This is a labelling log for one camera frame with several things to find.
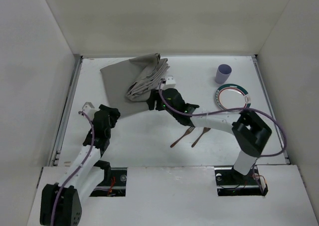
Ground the grey cloth placemat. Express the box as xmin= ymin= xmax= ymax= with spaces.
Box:
xmin=100 ymin=53 xmax=169 ymax=117

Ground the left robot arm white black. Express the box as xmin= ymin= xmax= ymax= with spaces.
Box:
xmin=39 ymin=102 xmax=121 ymax=226

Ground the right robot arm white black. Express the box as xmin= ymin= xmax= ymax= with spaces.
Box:
xmin=147 ymin=88 xmax=272 ymax=176

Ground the brown wooden fork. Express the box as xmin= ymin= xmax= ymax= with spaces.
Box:
xmin=170 ymin=127 xmax=194 ymax=148

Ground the brown wooden spoon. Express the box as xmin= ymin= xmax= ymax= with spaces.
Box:
xmin=191 ymin=127 xmax=211 ymax=148

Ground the white plate green rim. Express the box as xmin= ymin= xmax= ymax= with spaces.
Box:
xmin=215 ymin=84 xmax=251 ymax=110

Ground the lilac plastic cup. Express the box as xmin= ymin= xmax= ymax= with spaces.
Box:
xmin=215 ymin=64 xmax=232 ymax=84

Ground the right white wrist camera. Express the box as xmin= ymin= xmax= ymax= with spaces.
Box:
xmin=160 ymin=75 xmax=176 ymax=90

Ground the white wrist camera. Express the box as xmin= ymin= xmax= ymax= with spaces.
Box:
xmin=78 ymin=102 xmax=97 ymax=119
xmin=160 ymin=75 xmax=176 ymax=90

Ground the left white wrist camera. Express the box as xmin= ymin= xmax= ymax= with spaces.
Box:
xmin=78 ymin=102 xmax=97 ymax=119

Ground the left aluminium table rail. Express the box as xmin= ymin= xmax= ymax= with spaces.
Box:
xmin=47 ymin=54 xmax=83 ymax=166

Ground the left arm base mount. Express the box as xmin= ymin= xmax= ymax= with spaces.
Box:
xmin=90 ymin=161 xmax=128 ymax=197

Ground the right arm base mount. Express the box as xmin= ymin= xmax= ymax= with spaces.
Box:
xmin=214 ymin=166 xmax=268 ymax=197

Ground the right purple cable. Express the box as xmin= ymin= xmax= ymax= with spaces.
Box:
xmin=158 ymin=80 xmax=288 ymax=157

